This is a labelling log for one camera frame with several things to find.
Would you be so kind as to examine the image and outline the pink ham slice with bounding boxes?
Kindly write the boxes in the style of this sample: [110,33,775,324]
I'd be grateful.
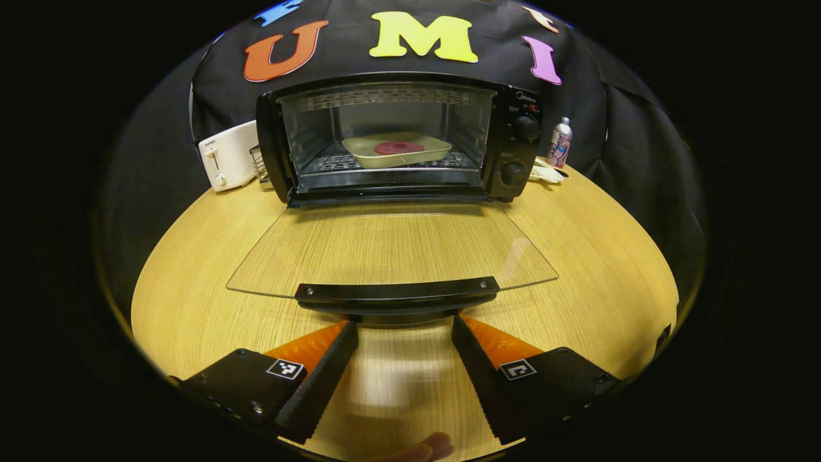
[374,141,425,156]

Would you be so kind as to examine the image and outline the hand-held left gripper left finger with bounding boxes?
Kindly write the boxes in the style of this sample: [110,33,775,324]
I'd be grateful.
[170,320,359,445]

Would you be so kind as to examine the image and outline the white divided tray with beans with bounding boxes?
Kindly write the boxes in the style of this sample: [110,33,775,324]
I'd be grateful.
[529,157,568,185]

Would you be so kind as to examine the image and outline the small wire basket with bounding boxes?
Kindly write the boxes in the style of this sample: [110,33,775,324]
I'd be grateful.
[249,144,270,185]

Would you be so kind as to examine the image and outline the black electric oven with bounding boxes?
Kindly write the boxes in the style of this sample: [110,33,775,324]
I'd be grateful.
[226,71,560,327]

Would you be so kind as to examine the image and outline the white toaster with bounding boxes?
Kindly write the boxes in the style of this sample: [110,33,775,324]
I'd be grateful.
[198,120,262,193]

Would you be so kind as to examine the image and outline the silver printed bottle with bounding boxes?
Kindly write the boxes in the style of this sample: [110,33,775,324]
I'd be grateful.
[547,117,573,169]

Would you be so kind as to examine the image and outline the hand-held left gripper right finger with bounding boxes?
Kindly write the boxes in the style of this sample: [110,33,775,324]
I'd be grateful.
[452,313,622,445]

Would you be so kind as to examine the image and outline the cream square plate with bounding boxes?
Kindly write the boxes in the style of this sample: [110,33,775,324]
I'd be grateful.
[341,132,453,169]

